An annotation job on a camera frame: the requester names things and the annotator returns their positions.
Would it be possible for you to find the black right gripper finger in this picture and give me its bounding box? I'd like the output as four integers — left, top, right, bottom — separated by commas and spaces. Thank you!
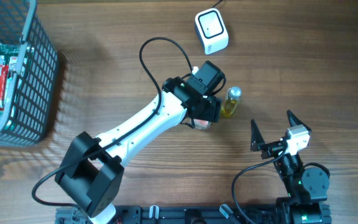
287, 110, 311, 132
250, 119, 265, 152

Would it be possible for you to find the green lid glass jar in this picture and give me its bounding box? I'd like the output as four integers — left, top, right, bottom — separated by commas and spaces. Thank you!
194, 119, 211, 130

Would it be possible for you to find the yellow oil bottle silver cap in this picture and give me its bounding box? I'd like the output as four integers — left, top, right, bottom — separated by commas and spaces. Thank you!
221, 86, 242, 118

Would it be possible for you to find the red stick sachet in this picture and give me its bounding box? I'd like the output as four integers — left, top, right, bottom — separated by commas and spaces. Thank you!
0, 63, 9, 112

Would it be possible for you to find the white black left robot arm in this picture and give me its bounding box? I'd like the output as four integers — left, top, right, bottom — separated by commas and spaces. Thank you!
55, 61, 225, 223

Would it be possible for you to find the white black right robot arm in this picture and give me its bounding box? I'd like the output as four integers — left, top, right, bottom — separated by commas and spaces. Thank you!
250, 110, 332, 223

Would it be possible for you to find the white barcode scanner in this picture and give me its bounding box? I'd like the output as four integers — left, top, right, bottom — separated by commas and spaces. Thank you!
195, 8, 229, 55

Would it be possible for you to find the grey plastic mesh basket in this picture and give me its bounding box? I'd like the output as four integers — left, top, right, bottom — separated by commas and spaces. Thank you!
0, 1, 59, 147

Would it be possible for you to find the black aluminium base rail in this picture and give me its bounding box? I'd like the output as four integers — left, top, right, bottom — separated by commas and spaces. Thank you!
54, 203, 332, 224

